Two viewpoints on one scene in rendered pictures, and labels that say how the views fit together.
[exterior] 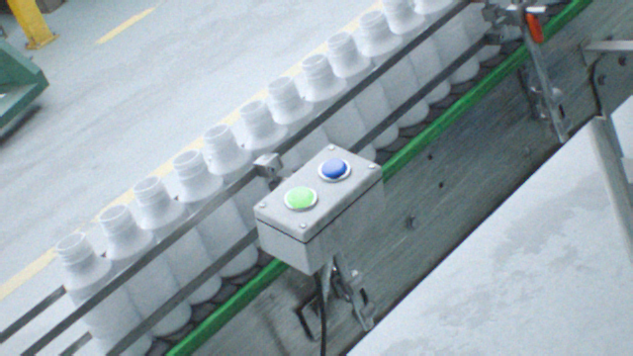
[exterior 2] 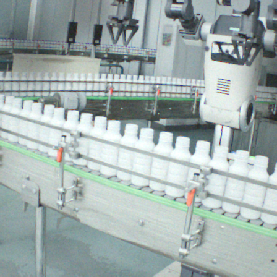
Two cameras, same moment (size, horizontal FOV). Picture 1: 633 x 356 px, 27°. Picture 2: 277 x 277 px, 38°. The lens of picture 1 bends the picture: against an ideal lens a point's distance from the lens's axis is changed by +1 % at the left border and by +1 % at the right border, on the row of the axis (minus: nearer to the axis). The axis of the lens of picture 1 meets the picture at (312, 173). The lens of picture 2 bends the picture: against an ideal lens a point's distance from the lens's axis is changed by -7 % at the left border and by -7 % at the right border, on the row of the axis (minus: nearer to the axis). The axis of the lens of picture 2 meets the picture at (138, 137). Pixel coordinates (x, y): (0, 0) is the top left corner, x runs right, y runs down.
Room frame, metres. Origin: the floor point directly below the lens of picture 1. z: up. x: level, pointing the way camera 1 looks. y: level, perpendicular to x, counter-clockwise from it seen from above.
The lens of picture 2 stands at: (2.10, 1.00, 1.40)
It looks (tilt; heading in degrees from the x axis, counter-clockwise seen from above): 12 degrees down; 248
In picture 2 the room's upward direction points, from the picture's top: 7 degrees clockwise
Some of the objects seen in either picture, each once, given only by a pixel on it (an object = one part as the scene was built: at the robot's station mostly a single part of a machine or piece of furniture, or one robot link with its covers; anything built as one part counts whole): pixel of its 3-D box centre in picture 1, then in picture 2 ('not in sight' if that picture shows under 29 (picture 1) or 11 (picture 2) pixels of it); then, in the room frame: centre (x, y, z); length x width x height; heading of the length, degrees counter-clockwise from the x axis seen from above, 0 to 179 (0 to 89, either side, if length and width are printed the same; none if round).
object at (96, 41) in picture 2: not in sight; (96, 34); (0.10, -6.59, 1.55); 0.17 x 0.15 x 0.42; 17
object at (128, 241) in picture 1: (142, 269); (276, 192); (1.39, 0.23, 1.08); 0.06 x 0.06 x 0.17
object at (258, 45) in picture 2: not in sight; (248, 51); (1.36, -0.03, 1.44); 0.07 x 0.07 x 0.09; 35
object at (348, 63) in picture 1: (359, 90); (143, 157); (1.63, -0.10, 1.08); 0.06 x 0.06 x 0.17
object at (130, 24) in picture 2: not in sight; (124, 32); (1.64, -0.39, 1.45); 0.07 x 0.07 x 0.09; 35
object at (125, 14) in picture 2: not in sight; (124, 12); (1.65, -0.38, 1.52); 0.10 x 0.07 x 0.07; 35
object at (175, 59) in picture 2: not in sight; (178, 75); (-1.32, -5.87, 0.96); 0.82 x 0.50 x 1.91; 17
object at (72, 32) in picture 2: not in sight; (70, 33); (0.63, -6.43, 1.55); 0.17 x 0.15 x 0.42; 17
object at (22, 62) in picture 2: not in sight; (51, 98); (1.14, -4.70, 0.59); 1.10 x 0.62 x 1.18; 17
